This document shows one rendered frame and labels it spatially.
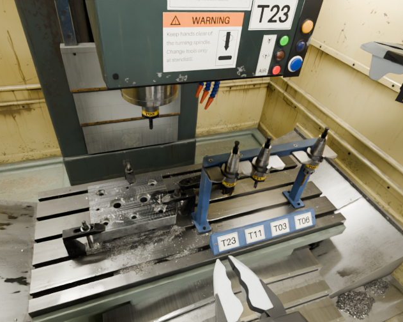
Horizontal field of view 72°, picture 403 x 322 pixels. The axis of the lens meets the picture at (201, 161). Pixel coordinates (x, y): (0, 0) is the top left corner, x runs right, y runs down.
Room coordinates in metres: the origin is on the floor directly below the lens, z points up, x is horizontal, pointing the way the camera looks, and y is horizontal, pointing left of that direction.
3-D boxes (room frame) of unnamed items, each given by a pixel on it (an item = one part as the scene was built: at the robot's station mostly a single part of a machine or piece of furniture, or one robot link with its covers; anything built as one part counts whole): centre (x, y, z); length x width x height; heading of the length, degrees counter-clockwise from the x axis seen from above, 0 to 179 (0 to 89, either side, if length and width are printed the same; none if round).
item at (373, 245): (0.98, -0.43, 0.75); 0.89 x 0.70 x 0.26; 24
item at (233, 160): (0.66, -0.10, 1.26); 0.04 x 0.04 x 0.07
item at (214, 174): (0.64, -0.05, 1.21); 0.07 x 0.05 x 0.01; 24
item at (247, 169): (0.68, -0.15, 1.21); 0.07 x 0.05 x 0.01; 24
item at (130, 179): (0.83, 0.29, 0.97); 0.13 x 0.03 x 0.15; 24
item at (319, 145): (0.80, -0.40, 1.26); 0.04 x 0.04 x 0.07
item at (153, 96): (0.71, 0.16, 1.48); 0.16 x 0.16 x 0.12
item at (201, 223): (0.69, -0.03, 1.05); 0.10 x 0.05 x 0.30; 24
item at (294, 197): (0.87, -0.43, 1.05); 0.10 x 0.05 x 0.30; 24
